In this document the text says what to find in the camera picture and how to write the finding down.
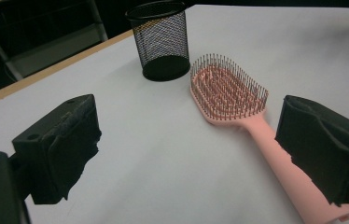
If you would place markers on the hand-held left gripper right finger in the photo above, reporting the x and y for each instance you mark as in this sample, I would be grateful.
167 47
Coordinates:
328 149

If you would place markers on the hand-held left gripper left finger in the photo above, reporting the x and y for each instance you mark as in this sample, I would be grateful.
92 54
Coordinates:
60 146

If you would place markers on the pink hairbrush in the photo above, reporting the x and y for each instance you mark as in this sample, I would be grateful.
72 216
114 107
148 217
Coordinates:
269 146

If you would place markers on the black mesh pen holder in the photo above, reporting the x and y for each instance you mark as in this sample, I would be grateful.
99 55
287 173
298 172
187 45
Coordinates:
160 37

